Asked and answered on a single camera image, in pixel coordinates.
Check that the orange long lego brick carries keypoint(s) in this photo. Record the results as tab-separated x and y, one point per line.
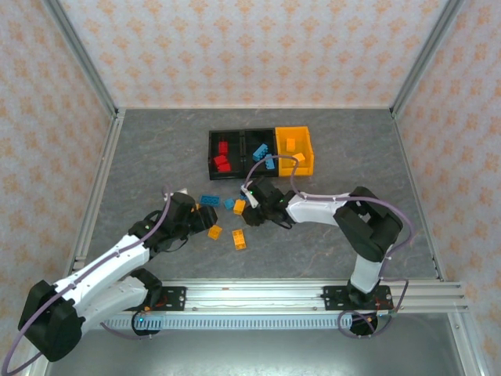
239	239

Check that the blue small lego brick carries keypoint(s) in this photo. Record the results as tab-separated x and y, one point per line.
229	203

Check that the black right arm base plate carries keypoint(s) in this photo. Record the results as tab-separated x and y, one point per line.
336	295

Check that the yellow plastic bin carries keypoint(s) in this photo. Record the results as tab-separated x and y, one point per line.
303	137

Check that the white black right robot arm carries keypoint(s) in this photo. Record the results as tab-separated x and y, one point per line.
313	211

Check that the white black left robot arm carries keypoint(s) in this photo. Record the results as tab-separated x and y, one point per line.
117	293

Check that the aluminium side rail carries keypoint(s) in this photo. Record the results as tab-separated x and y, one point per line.
407	156
96	196

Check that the black bin with red bricks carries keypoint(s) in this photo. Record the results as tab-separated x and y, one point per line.
236	137

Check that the blue long lego brick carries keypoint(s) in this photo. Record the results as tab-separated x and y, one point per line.
210	200
260	152
269	163

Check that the red lego brick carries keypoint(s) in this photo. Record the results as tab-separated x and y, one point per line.
220	160
224	168
223	147

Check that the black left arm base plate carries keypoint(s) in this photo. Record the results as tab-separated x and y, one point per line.
176	297

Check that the aluminium frame post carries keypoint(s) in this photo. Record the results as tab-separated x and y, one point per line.
83	55
426	55

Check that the aluminium mounting rail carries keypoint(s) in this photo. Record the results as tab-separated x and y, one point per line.
254	297

